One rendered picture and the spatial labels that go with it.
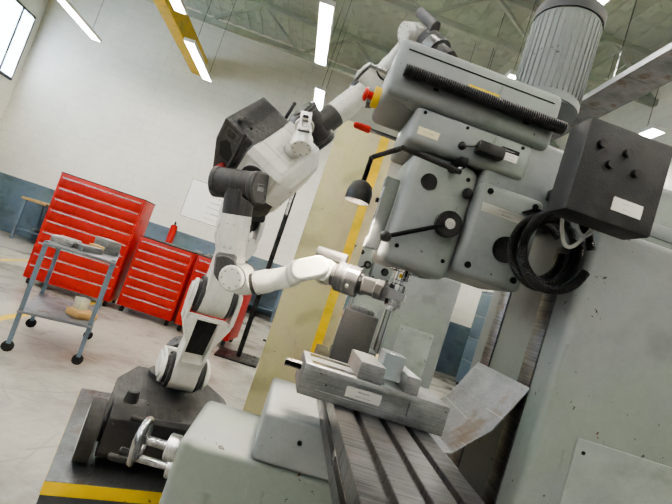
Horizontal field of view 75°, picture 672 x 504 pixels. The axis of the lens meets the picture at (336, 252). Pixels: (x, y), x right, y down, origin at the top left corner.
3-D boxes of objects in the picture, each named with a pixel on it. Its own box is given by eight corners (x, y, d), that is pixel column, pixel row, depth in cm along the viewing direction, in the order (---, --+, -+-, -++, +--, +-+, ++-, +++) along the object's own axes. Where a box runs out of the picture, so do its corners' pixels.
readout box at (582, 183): (568, 207, 91) (596, 112, 92) (543, 213, 100) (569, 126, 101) (655, 238, 92) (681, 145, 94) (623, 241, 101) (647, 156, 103)
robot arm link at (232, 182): (208, 210, 131) (214, 164, 130) (223, 212, 140) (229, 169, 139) (243, 216, 128) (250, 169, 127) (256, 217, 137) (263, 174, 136)
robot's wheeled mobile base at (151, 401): (101, 390, 198) (126, 319, 200) (213, 411, 218) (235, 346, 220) (81, 462, 139) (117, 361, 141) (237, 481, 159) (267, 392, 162)
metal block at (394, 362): (378, 376, 104) (386, 352, 104) (373, 370, 110) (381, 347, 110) (399, 383, 104) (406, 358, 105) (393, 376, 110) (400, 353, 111)
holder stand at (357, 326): (328, 360, 149) (346, 304, 150) (330, 350, 171) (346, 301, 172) (362, 372, 148) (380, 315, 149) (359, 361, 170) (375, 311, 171)
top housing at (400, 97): (384, 89, 114) (403, 32, 115) (368, 123, 140) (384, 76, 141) (550, 150, 117) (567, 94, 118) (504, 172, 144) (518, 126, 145)
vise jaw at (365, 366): (356, 378, 99) (362, 360, 99) (347, 363, 113) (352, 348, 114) (381, 385, 99) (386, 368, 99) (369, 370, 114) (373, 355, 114)
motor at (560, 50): (527, 87, 121) (560, -19, 123) (494, 113, 141) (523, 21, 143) (593, 112, 122) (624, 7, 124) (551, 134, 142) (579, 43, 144)
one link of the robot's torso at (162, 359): (152, 370, 188) (163, 340, 189) (198, 380, 196) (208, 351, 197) (153, 387, 169) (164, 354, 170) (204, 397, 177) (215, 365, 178)
